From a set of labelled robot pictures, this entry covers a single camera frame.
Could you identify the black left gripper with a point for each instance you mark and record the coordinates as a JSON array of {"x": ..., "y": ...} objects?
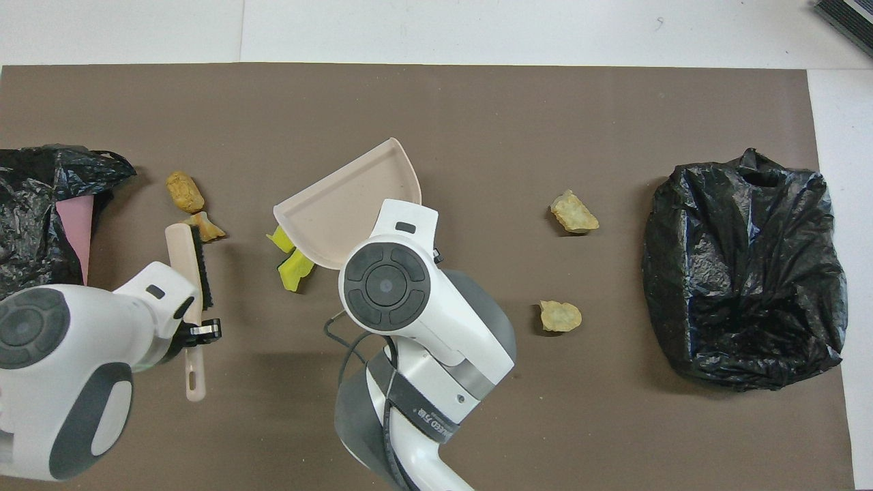
[{"x": 179, "y": 341}]

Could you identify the beige hand brush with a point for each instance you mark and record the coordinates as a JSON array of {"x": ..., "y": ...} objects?
[{"x": 179, "y": 259}]

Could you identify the striped croissant piece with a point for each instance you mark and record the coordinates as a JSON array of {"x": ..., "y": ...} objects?
[{"x": 204, "y": 227}]

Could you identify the notched yellow sponge piece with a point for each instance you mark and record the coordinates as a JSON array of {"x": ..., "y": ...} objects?
[{"x": 294, "y": 271}]

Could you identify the brown bread roll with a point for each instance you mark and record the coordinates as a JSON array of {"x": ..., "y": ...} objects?
[{"x": 184, "y": 191}]

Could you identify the beige dustpan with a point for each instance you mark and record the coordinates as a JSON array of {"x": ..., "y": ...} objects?
[{"x": 348, "y": 198}]

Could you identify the pale yellow elongated cracker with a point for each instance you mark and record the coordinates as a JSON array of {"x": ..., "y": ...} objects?
[{"x": 575, "y": 213}]

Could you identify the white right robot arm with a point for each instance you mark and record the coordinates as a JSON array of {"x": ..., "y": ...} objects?
[{"x": 423, "y": 341}]

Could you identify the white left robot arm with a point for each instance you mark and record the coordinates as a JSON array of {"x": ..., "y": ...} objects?
[{"x": 68, "y": 382}]

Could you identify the pink bin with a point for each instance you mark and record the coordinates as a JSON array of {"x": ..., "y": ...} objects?
[{"x": 76, "y": 225}]

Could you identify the black bag over pink bin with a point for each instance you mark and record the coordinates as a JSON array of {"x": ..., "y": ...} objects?
[{"x": 27, "y": 204}]

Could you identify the brown table mat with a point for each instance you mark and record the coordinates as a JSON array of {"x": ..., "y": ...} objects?
[{"x": 545, "y": 102}]

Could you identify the dark ribbed device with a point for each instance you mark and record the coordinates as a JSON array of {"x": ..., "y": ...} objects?
[{"x": 849, "y": 24}]

